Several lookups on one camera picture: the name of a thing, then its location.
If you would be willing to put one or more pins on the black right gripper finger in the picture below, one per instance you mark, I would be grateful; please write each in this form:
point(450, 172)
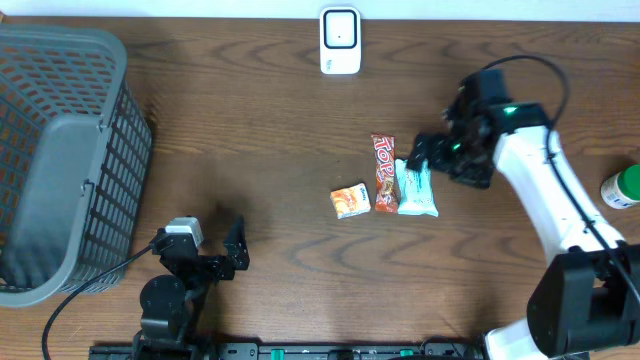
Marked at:
point(474, 175)
point(432, 150)

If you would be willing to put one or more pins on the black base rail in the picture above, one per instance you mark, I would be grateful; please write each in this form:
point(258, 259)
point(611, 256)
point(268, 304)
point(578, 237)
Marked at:
point(438, 349)

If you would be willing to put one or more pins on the light green tissue pack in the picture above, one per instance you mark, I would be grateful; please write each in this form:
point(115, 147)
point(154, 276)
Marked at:
point(416, 194)

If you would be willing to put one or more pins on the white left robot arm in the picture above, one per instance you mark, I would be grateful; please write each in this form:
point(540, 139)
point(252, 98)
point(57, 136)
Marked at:
point(171, 304)

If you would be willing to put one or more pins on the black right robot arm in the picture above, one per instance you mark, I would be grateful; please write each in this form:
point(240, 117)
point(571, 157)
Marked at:
point(588, 297)

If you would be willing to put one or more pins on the grey plastic basket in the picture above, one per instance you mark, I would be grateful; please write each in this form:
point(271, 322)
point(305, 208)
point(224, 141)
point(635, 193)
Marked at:
point(75, 150)

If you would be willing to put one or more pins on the small orange box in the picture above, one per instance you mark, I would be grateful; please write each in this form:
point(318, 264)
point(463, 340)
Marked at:
point(351, 201)

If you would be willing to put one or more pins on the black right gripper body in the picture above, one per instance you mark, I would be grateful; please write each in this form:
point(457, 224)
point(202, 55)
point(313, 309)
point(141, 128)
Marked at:
point(461, 151)

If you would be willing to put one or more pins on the green lid jar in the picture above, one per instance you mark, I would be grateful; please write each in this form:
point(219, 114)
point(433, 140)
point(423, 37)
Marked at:
point(621, 190)

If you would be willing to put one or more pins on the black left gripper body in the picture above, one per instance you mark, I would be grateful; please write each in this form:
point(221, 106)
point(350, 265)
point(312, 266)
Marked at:
point(196, 283)

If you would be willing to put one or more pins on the red chocolate bar wrapper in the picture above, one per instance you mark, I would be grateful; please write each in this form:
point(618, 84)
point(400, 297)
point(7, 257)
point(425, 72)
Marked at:
point(384, 149)

